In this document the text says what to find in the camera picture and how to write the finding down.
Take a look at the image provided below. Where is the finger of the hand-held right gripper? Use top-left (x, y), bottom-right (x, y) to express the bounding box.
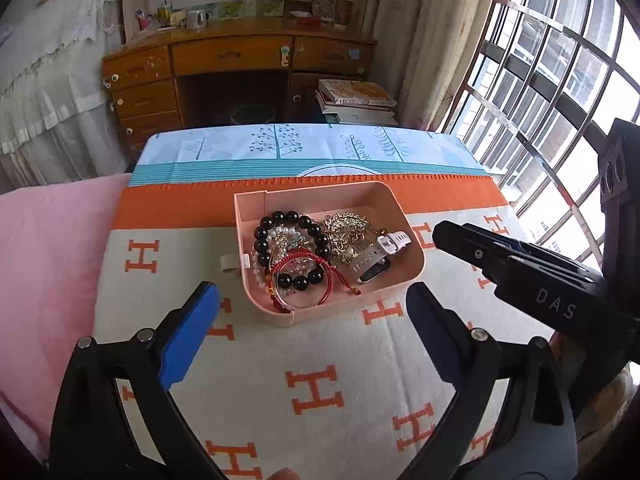
top-left (492, 237), bottom-right (601, 281)
top-left (432, 220), bottom-right (609, 334)

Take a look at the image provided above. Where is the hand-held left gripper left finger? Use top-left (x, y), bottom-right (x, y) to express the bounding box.
top-left (50, 280), bottom-right (223, 480)

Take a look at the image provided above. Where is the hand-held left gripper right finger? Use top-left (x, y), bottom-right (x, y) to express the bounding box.
top-left (400, 282), bottom-right (577, 480)

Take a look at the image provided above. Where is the pink jewelry tray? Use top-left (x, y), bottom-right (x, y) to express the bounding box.
top-left (233, 180), bottom-right (426, 328)

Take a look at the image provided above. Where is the red string bracelet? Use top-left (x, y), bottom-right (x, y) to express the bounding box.
top-left (269, 252), bottom-right (362, 311)

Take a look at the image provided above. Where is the gold chain jewellery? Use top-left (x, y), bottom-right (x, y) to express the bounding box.
top-left (322, 212), bottom-right (387, 266)

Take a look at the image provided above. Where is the orange patterned blanket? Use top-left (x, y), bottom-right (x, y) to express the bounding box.
top-left (92, 175), bottom-right (556, 480)

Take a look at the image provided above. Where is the white smartwatch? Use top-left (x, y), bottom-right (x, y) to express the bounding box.
top-left (350, 230), bottom-right (414, 284)

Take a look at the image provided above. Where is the pink blanket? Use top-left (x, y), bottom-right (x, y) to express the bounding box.
top-left (0, 172), bottom-right (133, 461)

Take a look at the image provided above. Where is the window with metal grille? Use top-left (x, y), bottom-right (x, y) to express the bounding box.
top-left (440, 0), bottom-right (640, 271)

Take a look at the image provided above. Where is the blue tree print sheet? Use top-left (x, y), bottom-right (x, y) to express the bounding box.
top-left (131, 122), bottom-right (488, 186)

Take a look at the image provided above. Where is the stack of large books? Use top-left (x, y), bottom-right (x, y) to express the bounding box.
top-left (315, 79), bottom-right (401, 126)

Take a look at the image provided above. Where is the beige curtain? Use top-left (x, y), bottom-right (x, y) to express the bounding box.
top-left (360, 0), bottom-right (501, 133)

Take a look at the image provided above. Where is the wooden desk with drawers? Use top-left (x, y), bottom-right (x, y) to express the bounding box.
top-left (102, 30), bottom-right (378, 161)

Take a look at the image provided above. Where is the white lace furniture cover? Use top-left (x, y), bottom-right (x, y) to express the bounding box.
top-left (0, 0), bottom-right (126, 181)

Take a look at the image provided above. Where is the black bead bracelet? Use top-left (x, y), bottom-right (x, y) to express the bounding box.
top-left (252, 212), bottom-right (331, 292)

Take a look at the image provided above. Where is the white pearl bracelet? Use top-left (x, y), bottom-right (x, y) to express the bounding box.
top-left (250, 226), bottom-right (312, 288)

